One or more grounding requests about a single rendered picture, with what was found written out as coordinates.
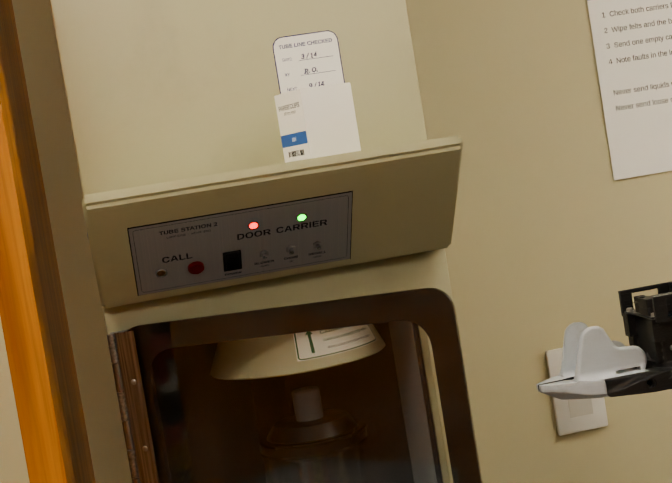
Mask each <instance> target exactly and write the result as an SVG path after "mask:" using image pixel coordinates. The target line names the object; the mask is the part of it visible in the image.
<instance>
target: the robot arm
mask: <svg viewBox="0 0 672 483"><path fill-rule="evenodd" d="M656 288H657V290H658V294H656V295H651V296H645V295H639V296H634V302H633V300H632V293H635V292H640V291H646V290H651V289H656ZM618 294H619V301H620V308H621V315H622V316H623V322H624V329H625V335H626V336H628V338H629V345H630V346H625V345H624V344H623V343H621V342H619V341H611V340H610V338H609V337H608V335H607V334H606V332H605V331H604V329H603V328H601V327H599V326H591V327H588V326H587V325H586V324H585V323H583V322H574V323H572V324H570V325H569V326H568V327H567V328H566V330H565V333H564V341H563V352H562V362H561V370H560V373H559V375H558V376H555V377H552V378H549V379H547V380H544V381H542V382H540V383H538V384H536V386H537V390H538V392H541V393H543V394H546V395H549V396H552V397H555V398H558V399H561V400H571V399H591V398H602V397H618V396H626V395H635V394H644V393H652V392H658V391H663V390H668V389H672V281H670V282H664V283H659V284H654V285H649V286H643V287H638V288H633V289H627V290H622V291H618ZM633 303H634V304H635V309H634V307H633Z"/></svg>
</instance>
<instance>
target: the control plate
mask: <svg viewBox="0 0 672 483"><path fill-rule="evenodd" d="M352 203H353V191H348V192H342V193H336V194H330V195H324V196H318V197H312V198H306V199H300V200H294V201H288V202H281V203H275V204H269V205H263V206H257V207H251V208H245V209H239V210H233V211H227V212H221V213H215V214H209V215H203V216H197V217H191V218H185V219H179V220H173V221H167V222H161V223H155V224H149V225H143V226H137V227H131V228H127V231H128V237H129V244H130V250H131V256H132V263H133V269H134V275H135V281H136V288H137V294H138V296H140V295H146V294H151V293H157V292H163V291H169V290H174V289H180V288H186V287H191V286H197V285H203V284H208V283H214V282H220V281H225V280H231V279H237V278H243V277H248V276H254V275H260V274H265V273H271V272H277V271H282V270H288V269H294V268H299V267H305V266H311V265H317V264H322V263H328V262H334V261H339V260H345V259H351V233H352ZM300 213H306V214H307V215H308V218H307V219H306V220H305V221H303V222H298V221H297V220H296V216H297V215H298V214H300ZM252 221H257V222H259V227H258V228H257V229H255V230H250V229H248V227H247V225H248V224H249V223H250V222H252ZM316 241H321V242H322V246H321V249H319V250H317V249H316V248H313V243H314V242H316ZM290 245H292V246H295V247H296V251H294V254H290V253H288V252H286V248H287V247H289V246H290ZM237 250H241V259H242V269H237V270H232V271H226V272H224V265H223V253H225V252H231V251H237ZM263 250H267V251H269V255H268V256H267V258H266V259H263V258H262V257H259V252H261V251H263ZM196 261H199V262H202V263H203V264H204V270H203V271H202V272H201V273H199V274H191V273H190V272H189V271H188V266H189V264H191V263H192V262H196ZM159 269H166V270H167V275H166V276H164V277H157V276H156V275H155V273H156V271H157V270H159Z"/></svg>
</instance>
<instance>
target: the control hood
mask: <svg viewBox="0 0 672 483"><path fill-rule="evenodd" d="M462 148H463V142H462V138H459V139H458V135H455V136H449V137H443V138H437V139H430V140H424V141H418V142H412V143H406V144H399V145H393V146H387V147H381V148H374V149H368V150H362V151H356V152H350V153H343V154H337V155H331V156H325V157H318V158H312V159H306V160H300V161H293V162H287V163H281V164H275V165H269V166H262V167H256V168H250V169H244V170H237V171H231V172H225V173H219V174H212V175H206V176H200V177H194V178H188V179H181V180H175V181H169V182H163V183H156V184H150V185H144V186H138V187H131V188H125V189H119V190H113V191H107V192H100V193H94V194H88V195H84V197H85V199H81V202H82V207H83V213H84V218H85V223H86V228H87V237H88V240H89V244H90V249H91V254H92V259H93V264H94V269H95V275H96V280H97V285H98V290H99V295H100V300H101V306H103V305H105V308H110V307H115V306H121V305H127V304H132V303H138V302H144V301H149V300H155V299H161V298H166V297H172V296H178V295H183V294H189V293H195V292H200V291H206V290H212V289H217V288H223V287H229V286H234V285H240V284H246V283H251V282H257V281H263V280H268V279H274V278H280V277H285V276H291V275H297V274H302V273H308V272H314V271H319V270H325V269H331V268H336V267H342V266H348V265H353V264H359V263H365V262H370V261H376V260H382V259H387V258H393V257H399V256H404V255H410V254H416V253H421V252H427V251H433V250H438V249H444V248H448V246H449V244H451V240H452V232H453V223H454V215H455V207H456V198H457V190H458V182H459V173H460V165H461V157H462ZM348 191H353V203H352V233H351V259H345V260H339V261H334V262H328V263H322V264H317V265H311V266H305V267H299V268H294V269H288V270H282V271H277V272H271V273H265V274H260V275H254V276H248V277H243V278H237V279H231V280H225V281H220V282H214V283H208V284H203V285H197V286H191V287H186V288H180V289H174V290H169V291H163V292H157V293H151V294H146V295H140V296H138V294H137V288H136V281H135V275H134V269H133V263H132V256H131V250H130V244H129V237H128V231H127V228H131V227H137V226H143V225H149V224H155V223H161V222H167V221H173V220H179V219H185V218H191V217H197V216H203V215H209V214H215V213H221V212H227V211H233V210H239V209H245V208H251V207H257V206H263V205H269V204H275V203H281V202H288V201H294V200H300V199H306V198H312V197H318V196H324V195H330V194H336V193H342V192H348Z"/></svg>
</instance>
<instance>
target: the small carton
mask: <svg viewBox="0 0 672 483"><path fill-rule="evenodd" d="M274 98H275V104H276V110H277V117H278V123H279V129H280V135H281V141H282V147H283V153H284V159H285V163H287V162H293V161H300V160H306V159H312V158H318V157H325V156H331V155H337V154H343V153H350V152H356V151H361V147H360V140H359V134H358V128H357V122H356V115H355V109H354V103H353V97H352V90H351V84H350V82H348V83H340V84H332V85H324V86H316V87H308V88H300V89H297V90H293V91H290V92H286V93H283V94H279V95H276V96H274Z"/></svg>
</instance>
